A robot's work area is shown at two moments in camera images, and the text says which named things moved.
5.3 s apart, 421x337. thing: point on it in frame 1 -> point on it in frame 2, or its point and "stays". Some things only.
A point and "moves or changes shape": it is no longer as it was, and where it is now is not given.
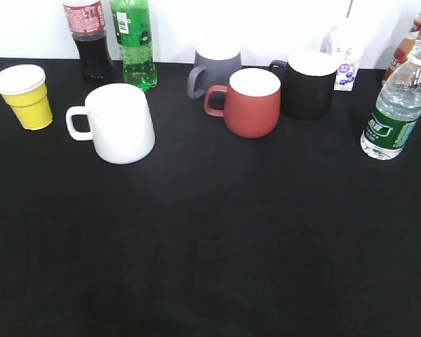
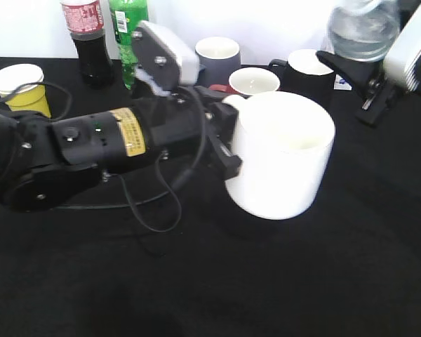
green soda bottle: x=132 y=25 stays
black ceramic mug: x=308 y=83 stays
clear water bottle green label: x=403 y=102 -> x=363 y=29
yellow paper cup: x=24 y=90 stays
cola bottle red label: x=85 y=22 stays
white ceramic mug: x=120 y=123 moves or changes shape
